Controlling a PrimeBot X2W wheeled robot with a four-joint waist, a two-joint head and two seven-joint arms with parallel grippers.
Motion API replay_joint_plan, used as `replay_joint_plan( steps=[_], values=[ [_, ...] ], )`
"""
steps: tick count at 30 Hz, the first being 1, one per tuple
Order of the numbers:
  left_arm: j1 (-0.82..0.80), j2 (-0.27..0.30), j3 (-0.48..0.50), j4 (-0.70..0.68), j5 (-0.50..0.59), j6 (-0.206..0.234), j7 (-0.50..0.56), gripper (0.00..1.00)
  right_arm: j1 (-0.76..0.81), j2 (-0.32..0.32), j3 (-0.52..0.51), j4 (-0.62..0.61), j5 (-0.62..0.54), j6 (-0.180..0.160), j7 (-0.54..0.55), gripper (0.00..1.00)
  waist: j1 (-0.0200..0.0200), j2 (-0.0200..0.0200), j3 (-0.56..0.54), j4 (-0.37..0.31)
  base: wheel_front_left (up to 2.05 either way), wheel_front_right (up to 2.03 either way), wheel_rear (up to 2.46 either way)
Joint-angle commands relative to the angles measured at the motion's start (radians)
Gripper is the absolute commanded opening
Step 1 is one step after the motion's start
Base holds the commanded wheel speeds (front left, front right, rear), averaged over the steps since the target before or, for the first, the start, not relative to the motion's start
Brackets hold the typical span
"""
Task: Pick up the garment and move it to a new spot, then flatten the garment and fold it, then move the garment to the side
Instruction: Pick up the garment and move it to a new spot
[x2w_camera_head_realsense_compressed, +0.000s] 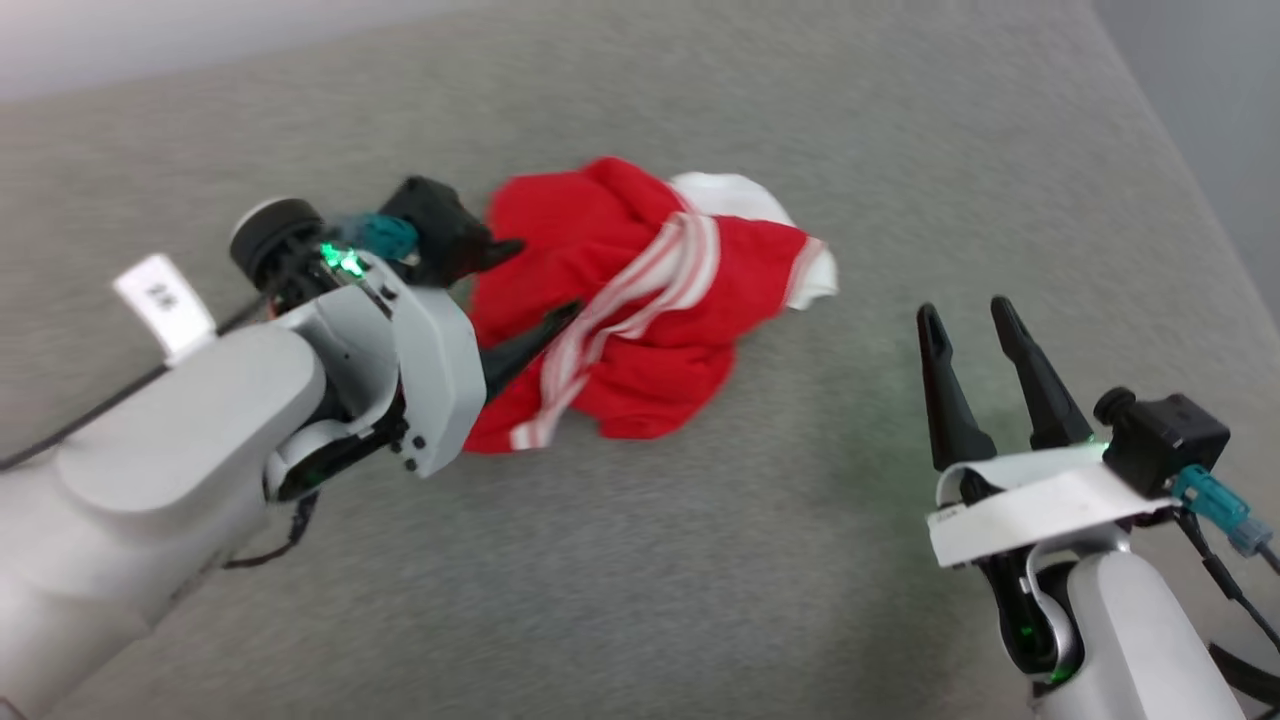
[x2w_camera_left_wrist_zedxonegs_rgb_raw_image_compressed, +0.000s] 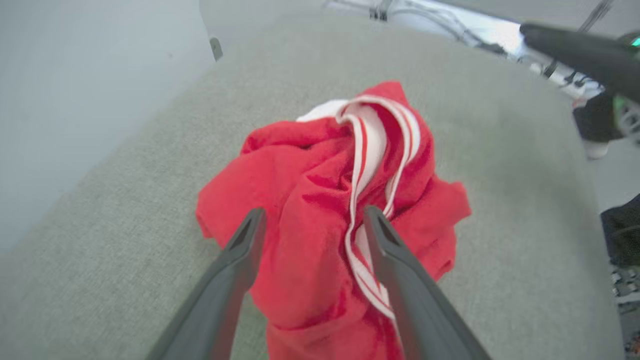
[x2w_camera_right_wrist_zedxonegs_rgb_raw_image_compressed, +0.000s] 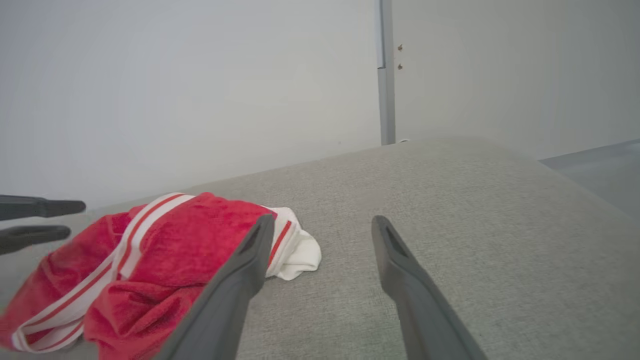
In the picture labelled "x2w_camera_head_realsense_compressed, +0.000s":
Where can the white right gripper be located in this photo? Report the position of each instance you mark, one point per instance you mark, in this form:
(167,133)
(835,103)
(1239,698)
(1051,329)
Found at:
(1030,505)

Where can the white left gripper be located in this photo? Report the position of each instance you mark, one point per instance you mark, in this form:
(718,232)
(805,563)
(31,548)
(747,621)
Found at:
(430,370)

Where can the red garment with white stripes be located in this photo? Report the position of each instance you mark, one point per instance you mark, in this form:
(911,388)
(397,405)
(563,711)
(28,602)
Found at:
(600,250)

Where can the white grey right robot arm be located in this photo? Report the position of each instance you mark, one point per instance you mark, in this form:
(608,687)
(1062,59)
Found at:
(1150,650)

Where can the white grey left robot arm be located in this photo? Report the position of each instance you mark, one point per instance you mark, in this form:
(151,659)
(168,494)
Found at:
(150,480)

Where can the grey fabric sofa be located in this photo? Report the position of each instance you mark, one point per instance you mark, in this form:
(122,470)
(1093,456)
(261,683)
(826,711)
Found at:
(750,600)

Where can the white paper label tag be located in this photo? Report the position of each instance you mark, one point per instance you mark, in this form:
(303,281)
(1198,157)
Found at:
(165,305)

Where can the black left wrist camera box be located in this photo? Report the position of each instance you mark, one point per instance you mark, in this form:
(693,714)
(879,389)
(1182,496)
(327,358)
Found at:
(435,225)

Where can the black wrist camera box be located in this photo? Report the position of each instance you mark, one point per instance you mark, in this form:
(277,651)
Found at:
(1170,440)
(435,225)

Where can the teal left camera connector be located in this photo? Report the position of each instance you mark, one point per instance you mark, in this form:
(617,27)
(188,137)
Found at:
(380,235)

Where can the teal camera connector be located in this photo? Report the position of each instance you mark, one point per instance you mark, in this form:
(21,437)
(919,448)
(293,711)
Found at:
(1215,505)
(380,235)

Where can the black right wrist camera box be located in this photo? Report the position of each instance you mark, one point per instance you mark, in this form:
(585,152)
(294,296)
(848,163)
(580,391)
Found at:
(1170,440)

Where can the teal right camera connector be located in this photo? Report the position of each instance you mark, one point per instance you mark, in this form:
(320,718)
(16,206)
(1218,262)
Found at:
(1215,505)

